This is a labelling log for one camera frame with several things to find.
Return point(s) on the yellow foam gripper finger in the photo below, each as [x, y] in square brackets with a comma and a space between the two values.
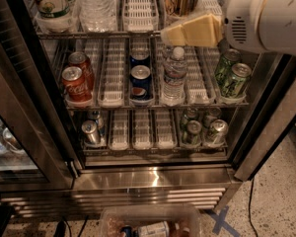
[173, 35]
[205, 31]

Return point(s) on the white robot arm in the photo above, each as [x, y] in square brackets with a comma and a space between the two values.
[251, 25]

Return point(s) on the rear green can middle shelf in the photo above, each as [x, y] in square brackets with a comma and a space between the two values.
[227, 59]

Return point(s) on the green can shelf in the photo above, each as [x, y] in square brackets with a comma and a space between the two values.
[227, 59]
[236, 80]

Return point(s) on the rear blue pepsi can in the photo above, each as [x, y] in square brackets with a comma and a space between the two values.
[139, 57]

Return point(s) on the blue pepsi can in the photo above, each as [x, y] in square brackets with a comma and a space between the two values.
[140, 78]
[139, 57]

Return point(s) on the front blue pepsi can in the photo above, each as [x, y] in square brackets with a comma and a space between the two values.
[140, 78]

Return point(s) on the front green can middle shelf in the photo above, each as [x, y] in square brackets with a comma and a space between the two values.
[236, 80]

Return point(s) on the rear left green can bottom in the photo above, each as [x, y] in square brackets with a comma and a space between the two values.
[188, 115]

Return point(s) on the rear right green can bottom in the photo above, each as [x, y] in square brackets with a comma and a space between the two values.
[211, 115]

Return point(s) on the clear water bottle top shelf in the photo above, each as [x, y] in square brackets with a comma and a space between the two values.
[98, 16]

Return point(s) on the rear red cola can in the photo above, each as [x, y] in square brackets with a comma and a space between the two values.
[81, 60]

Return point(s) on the red cola can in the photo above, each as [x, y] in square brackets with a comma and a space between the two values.
[81, 60]
[75, 84]

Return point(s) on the front left green can bottom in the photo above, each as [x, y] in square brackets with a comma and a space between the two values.
[191, 135]

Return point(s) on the front right green can bottom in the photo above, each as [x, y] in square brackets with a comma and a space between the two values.
[216, 132]

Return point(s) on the front red cola can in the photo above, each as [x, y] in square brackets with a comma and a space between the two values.
[75, 84]

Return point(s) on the rear silver can bottom shelf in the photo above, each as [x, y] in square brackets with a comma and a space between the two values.
[97, 117]

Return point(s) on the silver can shelf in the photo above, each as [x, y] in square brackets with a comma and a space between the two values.
[90, 129]
[97, 117]

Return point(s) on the stainless steel fridge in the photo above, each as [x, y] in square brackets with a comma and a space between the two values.
[142, 159]

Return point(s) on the front silver can bottom shelf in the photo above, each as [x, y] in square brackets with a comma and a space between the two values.
[90, 129]

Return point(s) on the glass fridge door left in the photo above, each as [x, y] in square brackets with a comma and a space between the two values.
[27, 109]

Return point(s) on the front small water bottle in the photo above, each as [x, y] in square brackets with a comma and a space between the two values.
[175, 70]

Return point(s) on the clear plastic bin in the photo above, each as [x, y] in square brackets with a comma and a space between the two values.
[123, 221]

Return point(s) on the white bottle in bin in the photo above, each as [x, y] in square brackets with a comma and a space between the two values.
[160, 229]

